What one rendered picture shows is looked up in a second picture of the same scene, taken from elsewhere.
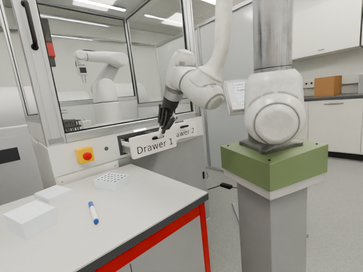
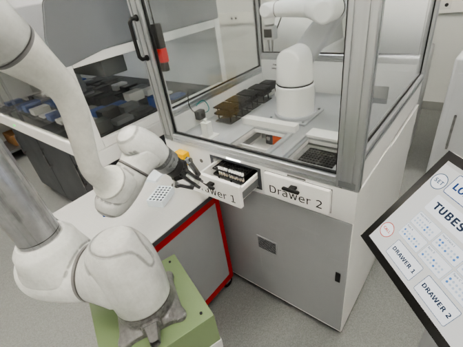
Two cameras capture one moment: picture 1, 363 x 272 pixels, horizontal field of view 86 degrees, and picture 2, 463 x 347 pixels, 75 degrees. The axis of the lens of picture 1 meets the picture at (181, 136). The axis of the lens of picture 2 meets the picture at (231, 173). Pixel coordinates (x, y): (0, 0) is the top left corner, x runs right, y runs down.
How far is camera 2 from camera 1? 1.47 m
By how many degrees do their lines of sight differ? 79
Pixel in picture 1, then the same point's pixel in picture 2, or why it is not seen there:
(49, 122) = (163, 121)
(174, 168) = (278, 228)
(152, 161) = (247, 200)
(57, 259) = (79, 217)
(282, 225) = not seen: outside the picture
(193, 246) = not seen: hidden behind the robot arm
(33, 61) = (149, 70)
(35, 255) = (87, 208)
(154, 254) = not seen: hidden behind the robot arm
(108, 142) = (202, 155)
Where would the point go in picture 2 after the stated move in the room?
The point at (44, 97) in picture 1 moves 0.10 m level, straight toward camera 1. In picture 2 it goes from (158, 100) to (140, 107)
